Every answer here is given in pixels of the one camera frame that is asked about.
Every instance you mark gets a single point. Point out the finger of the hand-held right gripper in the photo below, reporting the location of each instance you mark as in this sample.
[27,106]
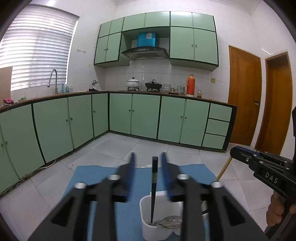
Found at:
[242,157]
[272,158]

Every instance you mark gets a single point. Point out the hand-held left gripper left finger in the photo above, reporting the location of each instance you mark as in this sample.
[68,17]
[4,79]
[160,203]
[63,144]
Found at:
[132,176]

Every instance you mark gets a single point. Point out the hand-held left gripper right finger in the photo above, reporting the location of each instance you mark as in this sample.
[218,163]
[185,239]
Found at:
[164,180]

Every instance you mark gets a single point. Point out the dark blue chopstick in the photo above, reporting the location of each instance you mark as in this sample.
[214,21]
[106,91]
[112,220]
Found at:
[154,166]

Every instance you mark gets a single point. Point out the wooden chopstick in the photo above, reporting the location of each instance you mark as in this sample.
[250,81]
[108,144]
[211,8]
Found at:
[223,170]

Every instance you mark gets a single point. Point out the large silver spoon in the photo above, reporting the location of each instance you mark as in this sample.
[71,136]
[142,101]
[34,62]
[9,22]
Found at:
[172,218]

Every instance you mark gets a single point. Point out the white utensil holder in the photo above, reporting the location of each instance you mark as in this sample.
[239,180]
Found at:
[150,231]

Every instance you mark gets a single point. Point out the person's right hand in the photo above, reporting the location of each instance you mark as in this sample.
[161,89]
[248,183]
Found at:
[274,210]

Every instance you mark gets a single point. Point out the blue table cloth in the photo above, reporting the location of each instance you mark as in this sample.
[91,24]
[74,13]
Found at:
[92,171]

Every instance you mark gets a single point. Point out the wooden door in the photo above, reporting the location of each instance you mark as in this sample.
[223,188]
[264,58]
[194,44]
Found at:
[277,104]
[244,97]

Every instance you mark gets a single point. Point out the glass jar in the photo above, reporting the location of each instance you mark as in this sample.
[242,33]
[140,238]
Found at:
[199,94]

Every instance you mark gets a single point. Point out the orange thermos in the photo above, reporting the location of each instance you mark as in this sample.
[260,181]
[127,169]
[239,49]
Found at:
[190,85]

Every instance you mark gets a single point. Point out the patterned bowls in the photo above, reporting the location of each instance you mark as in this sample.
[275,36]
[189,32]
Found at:
[180,90]

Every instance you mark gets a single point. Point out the white cooking pot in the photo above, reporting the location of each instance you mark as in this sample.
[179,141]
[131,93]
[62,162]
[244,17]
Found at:
[133,83]

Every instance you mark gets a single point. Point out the stack of bowls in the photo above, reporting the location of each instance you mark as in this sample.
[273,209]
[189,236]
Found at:
[167,88]

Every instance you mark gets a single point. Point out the black wok with lid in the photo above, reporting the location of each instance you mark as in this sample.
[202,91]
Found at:
[153,85]

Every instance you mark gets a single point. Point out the green base cabinets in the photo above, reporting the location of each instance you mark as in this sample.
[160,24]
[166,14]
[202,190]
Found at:
[53,125]

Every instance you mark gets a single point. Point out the steel kettle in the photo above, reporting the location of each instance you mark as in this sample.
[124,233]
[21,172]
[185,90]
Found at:
[94,85]

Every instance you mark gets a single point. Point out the clear bottles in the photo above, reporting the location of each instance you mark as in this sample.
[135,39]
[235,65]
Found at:
[66,89]

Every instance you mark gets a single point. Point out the steel kitchen faucet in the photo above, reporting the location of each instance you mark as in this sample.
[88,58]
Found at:
[55,81]

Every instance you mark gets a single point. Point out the black range hood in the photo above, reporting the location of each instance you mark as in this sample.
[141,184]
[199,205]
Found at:
[145,53]

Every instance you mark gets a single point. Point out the blue box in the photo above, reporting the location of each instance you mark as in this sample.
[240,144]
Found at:
[147,39]

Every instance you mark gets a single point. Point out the red cloth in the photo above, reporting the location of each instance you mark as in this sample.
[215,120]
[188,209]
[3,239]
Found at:
[8,101]

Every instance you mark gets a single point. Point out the brown cardboard box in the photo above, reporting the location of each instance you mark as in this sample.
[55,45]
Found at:
[5,81]

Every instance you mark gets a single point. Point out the white window blinds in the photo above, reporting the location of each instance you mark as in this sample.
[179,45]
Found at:
[34,46]

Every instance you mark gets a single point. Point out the green wall cabinets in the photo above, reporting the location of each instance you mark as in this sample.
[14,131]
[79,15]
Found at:
[203,44]

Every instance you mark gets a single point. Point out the small wall hooks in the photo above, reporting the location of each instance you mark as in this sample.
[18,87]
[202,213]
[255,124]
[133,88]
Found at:
[81,51]

